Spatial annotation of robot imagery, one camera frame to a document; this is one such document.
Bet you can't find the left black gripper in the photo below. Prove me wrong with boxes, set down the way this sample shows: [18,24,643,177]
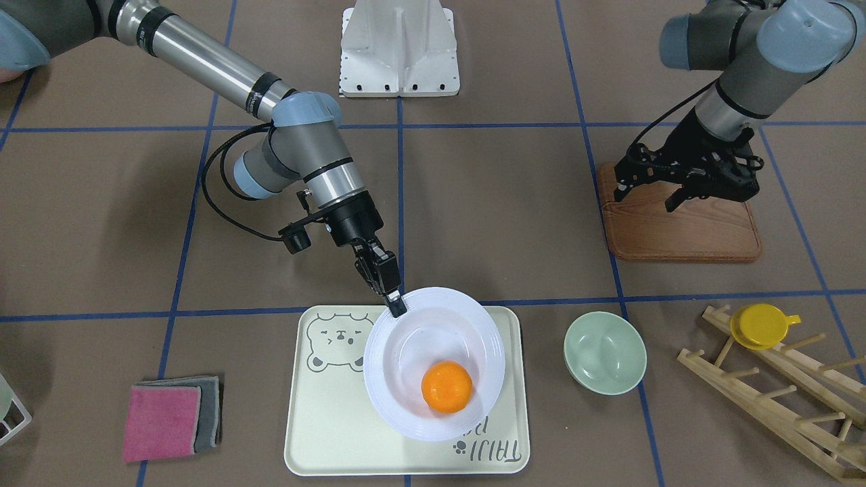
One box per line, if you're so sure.
[613,110,765,213]

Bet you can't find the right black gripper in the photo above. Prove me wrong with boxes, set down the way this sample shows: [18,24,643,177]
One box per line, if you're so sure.
[327,191,407,318]

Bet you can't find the white round plate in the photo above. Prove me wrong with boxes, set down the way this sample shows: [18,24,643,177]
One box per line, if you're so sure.
[364,287,506,442]

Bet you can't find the orange fruit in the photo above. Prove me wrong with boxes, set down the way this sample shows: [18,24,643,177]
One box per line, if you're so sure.
[421,361,474,414]

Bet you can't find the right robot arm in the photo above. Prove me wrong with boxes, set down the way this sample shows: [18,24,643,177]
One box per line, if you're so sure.
[2,1,407,317]

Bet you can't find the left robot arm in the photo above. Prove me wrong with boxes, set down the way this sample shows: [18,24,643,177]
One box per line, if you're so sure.
[612,1,864,212]

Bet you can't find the cream bear tray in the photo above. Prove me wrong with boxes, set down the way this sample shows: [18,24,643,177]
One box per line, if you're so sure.
[283,306,531,477]

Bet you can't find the wooden cutting board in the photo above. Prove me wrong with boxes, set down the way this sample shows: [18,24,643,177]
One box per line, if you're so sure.
[597,164,762,263]

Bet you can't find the green ceramic bowl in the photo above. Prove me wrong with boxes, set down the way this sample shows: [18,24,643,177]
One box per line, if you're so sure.
[563,311,647,396]

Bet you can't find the yellow mug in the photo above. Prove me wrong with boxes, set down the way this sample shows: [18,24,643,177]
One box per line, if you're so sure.
[729,303,802,350]

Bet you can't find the grey folded cloth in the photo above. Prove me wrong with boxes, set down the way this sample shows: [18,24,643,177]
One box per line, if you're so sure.
[133,375,220,455]

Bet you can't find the pink folded cloth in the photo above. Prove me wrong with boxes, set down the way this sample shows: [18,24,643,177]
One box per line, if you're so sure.
[122,386,201,463]

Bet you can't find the wooden mug rack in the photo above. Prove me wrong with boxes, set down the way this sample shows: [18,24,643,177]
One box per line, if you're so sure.
[677,306,865,486]

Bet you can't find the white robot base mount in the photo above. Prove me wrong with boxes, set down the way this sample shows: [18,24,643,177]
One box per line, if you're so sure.
[338,1,461,98]

